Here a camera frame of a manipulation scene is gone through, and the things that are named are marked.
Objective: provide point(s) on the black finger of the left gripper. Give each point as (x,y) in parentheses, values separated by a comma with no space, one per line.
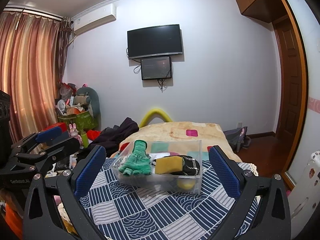
(62,150)

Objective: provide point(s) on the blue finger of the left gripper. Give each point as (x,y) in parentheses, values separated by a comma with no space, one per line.
(48,135)

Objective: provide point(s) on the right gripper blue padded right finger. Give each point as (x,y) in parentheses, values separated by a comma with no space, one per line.
(227,171)

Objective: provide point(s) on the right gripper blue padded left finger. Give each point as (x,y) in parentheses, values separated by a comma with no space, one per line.
(86,171)

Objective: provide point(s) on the black cloth with chain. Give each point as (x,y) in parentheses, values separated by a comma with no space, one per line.
(191,166)

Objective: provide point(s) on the yellow round plush face toy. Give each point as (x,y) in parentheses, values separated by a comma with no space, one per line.
(186,184)

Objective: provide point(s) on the green knitted glove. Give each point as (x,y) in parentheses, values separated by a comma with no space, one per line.
(138,162)

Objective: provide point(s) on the clear plastic storage box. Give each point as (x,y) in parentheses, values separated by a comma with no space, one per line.
(156,150)

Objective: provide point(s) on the yellow sponge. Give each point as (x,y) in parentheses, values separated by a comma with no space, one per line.
(169,164)

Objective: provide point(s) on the pink bunny figurine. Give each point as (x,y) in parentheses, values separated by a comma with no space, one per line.
(74,133)

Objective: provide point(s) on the green storage box with clutter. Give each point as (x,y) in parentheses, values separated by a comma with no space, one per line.
(84,121)

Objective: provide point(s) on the blue white patterned tablecloth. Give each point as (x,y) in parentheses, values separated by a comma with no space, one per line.
(128,212)

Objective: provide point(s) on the dark clothes pile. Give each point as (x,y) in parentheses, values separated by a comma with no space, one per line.
(110,138)

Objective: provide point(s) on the grey backpack on floor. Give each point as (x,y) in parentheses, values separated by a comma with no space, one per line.
(237,138)

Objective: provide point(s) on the grey green plush cushion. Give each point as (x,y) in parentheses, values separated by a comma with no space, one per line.
(88,98)

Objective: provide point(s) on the beige blanket with coloured squares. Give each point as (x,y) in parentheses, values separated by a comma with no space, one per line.
(209,133)

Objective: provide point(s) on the white appliance with stickers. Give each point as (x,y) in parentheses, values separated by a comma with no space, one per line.
(304,198)

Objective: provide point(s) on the orange striped curtain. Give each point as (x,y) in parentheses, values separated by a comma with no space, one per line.
(31,71)

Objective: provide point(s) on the yellow curved headboard tube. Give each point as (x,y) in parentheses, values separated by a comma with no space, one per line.
(151,114)

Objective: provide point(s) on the brown wooden door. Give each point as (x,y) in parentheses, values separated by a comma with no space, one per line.
(294,82)

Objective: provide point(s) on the brown upper wooden cabinet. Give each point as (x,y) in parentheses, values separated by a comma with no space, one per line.
(263,10)

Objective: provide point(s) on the small dark wall monitor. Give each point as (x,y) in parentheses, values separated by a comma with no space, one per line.
(156,68)

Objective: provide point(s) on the white wall air conditioner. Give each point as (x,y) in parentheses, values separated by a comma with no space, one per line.
(94,18)

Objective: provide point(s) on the black wall television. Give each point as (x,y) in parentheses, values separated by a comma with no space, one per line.
(154,41)

